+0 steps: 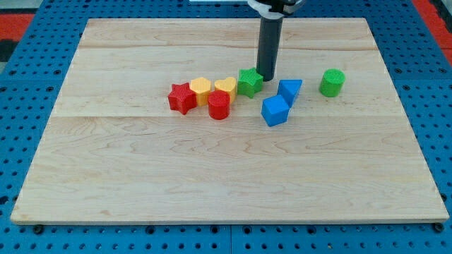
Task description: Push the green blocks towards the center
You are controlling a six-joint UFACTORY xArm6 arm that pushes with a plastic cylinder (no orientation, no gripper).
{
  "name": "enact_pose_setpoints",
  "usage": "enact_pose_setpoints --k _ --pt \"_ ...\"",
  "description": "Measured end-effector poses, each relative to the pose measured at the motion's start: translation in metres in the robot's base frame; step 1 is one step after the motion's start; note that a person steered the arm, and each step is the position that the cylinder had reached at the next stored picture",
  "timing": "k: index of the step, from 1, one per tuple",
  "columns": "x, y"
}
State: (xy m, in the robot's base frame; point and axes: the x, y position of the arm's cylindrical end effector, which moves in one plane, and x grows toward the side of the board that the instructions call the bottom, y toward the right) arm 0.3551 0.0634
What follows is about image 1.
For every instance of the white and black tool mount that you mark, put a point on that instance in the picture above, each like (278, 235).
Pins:
(275, 9)

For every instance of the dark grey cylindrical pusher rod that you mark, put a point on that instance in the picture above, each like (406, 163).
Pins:
(268, 44)

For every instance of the green star block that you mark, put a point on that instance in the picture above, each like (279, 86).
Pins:
(249, 83)

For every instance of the blue triangle block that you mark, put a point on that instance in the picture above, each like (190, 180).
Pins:
(289, 90)

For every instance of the yellow heart block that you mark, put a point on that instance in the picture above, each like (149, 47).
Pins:
(228, 85)

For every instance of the blue cube block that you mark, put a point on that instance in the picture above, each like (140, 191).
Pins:
(274, 110)

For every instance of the green cylinder block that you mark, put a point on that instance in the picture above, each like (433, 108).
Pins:
(332, 82)

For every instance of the red cylinder block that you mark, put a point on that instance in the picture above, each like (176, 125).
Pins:
(218, 105)

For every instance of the yellow hexagon block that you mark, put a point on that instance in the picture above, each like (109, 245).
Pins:
(202, 88)

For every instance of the red star block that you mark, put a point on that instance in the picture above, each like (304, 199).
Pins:
(182, 98)

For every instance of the light wooden board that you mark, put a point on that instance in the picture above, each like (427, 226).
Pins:
(113, 152)

